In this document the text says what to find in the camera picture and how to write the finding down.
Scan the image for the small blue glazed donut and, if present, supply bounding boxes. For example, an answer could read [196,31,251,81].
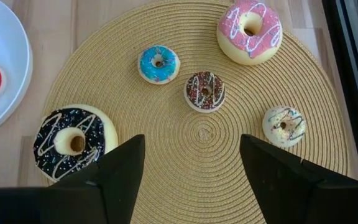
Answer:
[137,45,181,85]

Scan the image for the round woven straw placemat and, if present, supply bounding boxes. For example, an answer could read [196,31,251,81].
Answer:
[40,0,358,224]

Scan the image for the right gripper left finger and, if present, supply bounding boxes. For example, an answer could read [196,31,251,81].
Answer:
[0,134,146,224]

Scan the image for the large pink glazed donut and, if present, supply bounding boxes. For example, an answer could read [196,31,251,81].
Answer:
[216,0,284,66]

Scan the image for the small white glazed donut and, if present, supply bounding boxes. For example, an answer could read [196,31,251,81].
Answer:
[262,105,307,149]

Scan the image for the white round plate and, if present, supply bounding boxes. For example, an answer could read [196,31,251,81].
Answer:
[0,0,34,140]

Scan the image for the small brown glazed donut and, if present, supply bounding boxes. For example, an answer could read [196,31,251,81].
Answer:
[183,70,226,113]

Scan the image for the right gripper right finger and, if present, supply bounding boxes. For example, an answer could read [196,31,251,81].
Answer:
[240,133,358,224]

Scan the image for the black aluminium table frame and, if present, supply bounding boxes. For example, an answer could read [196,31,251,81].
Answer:
[321,0,358,184]

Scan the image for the small cream object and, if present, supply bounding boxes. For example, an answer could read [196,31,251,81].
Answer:
[32,104,119,184]

